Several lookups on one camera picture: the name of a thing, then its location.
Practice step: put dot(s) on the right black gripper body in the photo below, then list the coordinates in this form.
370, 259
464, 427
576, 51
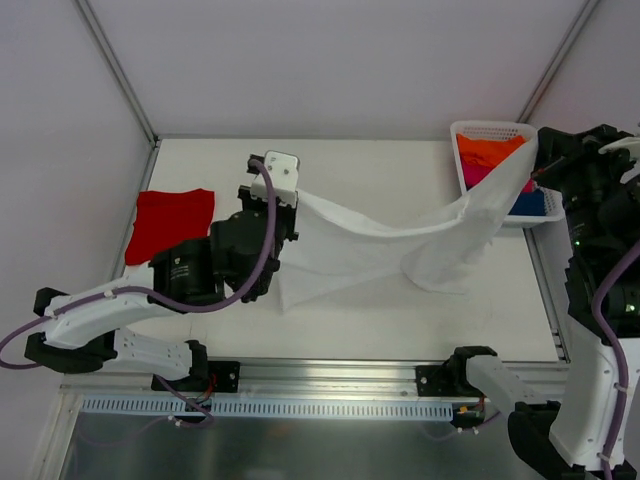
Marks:
547, 156

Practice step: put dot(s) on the folded red t shirt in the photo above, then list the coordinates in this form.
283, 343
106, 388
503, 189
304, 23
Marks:
164, 220

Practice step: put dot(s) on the aluminium mounting rail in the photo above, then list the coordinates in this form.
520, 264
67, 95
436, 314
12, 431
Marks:
282, 378

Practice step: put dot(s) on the white plastic basket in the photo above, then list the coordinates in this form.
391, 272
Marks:
503, 131

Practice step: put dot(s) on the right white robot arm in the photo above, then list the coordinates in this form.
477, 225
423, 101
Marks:
582, 435

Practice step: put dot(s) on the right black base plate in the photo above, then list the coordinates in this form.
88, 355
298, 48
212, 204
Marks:
442, 381

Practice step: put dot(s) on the white t shirt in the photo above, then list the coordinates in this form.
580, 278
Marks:
339, 247

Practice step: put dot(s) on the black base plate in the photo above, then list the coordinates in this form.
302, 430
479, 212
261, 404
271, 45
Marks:
220, 376
442, 381

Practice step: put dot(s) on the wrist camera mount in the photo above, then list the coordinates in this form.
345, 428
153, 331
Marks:
283, 169
631, 144

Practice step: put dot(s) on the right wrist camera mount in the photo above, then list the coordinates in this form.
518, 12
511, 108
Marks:
631, 144

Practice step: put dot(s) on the blue t shirt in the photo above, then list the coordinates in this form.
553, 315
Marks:
529, 204

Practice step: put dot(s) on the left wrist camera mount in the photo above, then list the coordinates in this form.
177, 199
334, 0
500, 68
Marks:
283, 169

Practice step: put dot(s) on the white slotted cable duct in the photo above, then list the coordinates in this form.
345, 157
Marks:
272, 408

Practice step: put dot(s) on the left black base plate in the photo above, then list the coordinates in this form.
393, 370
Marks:
220, 376

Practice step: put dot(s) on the orange t shirt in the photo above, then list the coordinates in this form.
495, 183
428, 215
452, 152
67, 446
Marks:
486, 153

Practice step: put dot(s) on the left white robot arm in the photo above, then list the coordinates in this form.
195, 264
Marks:
235, 262

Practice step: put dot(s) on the pink t shirt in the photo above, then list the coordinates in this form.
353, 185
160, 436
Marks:
474, 174

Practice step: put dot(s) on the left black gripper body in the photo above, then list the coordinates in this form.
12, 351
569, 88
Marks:
279, 220

